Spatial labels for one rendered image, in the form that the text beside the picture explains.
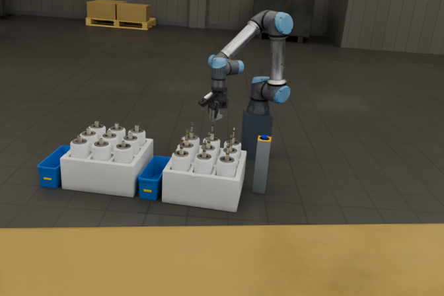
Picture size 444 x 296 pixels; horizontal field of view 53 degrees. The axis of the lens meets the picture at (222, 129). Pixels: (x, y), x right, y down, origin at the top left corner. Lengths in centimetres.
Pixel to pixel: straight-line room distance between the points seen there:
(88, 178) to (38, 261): 210
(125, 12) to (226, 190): 618
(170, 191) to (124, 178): 25
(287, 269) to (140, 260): 10
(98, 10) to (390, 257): 803
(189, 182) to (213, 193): 13
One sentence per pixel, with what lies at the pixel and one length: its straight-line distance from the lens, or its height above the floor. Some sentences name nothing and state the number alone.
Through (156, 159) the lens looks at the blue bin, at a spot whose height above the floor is 10.
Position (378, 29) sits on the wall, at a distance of 795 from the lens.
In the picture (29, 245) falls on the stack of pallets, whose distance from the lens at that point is 34.
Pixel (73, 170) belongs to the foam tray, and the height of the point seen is 12.
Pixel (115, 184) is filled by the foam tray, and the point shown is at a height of 7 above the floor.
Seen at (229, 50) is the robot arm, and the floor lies 72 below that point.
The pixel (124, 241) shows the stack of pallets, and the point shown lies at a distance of 33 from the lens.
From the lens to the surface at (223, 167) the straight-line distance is 221.
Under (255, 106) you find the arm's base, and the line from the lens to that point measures 278.
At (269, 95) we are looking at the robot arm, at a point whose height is 45.
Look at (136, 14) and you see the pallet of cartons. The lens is 807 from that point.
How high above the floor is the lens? 117
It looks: 20 degrees down
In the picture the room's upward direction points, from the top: 4 degrees clockwise
